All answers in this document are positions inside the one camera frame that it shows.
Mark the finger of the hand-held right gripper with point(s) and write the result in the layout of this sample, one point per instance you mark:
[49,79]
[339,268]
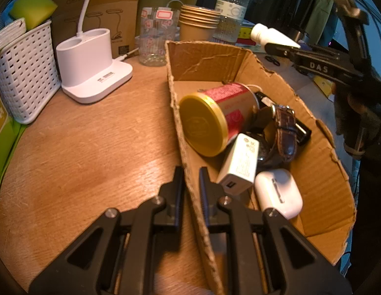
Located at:
[316,66]
[325,50]

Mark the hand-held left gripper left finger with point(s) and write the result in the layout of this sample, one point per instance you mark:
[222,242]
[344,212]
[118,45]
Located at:
[179,190]

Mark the stack of brown paper cups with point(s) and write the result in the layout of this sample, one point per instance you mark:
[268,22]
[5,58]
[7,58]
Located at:
[199,21]

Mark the yellow wipes packet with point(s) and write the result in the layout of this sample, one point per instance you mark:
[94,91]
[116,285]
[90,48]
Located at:
[246,32]

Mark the black scissors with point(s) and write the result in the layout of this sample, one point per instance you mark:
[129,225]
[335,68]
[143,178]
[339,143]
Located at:
[272,60]

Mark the white charger plug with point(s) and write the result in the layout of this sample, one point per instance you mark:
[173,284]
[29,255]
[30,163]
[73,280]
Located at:
[239,166]

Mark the green packet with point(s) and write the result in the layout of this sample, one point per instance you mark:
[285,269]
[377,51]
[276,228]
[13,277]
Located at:
[2,129]

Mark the cardboard box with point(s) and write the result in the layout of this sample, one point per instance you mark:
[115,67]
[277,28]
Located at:
[316,166]

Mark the red and gold tin can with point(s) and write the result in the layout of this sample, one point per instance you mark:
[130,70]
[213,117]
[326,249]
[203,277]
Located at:
[208,123]

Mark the small white plastic bottle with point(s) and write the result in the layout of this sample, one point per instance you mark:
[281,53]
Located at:
[270,36]

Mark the clear glass with stickers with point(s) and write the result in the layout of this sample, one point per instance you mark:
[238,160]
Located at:
[156,37]

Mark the blue cloth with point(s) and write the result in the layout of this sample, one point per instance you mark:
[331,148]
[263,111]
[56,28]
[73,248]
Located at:
[2,18]

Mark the white earbuds case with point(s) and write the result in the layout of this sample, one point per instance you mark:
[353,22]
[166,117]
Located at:
[279,193]

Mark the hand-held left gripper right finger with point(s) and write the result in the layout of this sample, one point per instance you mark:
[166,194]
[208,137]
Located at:
[204,190]

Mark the brown printed lamp carton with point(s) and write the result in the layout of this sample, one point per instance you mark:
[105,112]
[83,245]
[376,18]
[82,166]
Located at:
[122,15]

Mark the white desk lamp base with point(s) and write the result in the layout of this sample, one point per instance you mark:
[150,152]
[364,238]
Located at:
[87,67]

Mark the white woven plastic basket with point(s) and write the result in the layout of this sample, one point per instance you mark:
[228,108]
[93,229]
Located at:
[24,76]

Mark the green sponge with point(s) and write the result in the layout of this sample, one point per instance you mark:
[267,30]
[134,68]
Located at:
[33,6]

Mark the steel travel tumbler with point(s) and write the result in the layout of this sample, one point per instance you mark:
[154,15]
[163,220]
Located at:
[296,35]

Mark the white folded cloth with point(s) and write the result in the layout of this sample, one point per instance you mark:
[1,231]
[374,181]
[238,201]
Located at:
[11,33]

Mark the clear plastic water bottle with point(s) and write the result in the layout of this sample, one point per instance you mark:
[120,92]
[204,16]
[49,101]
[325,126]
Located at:
[232,9]

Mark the person's right hand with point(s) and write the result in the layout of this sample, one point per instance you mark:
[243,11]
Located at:
[362,113]

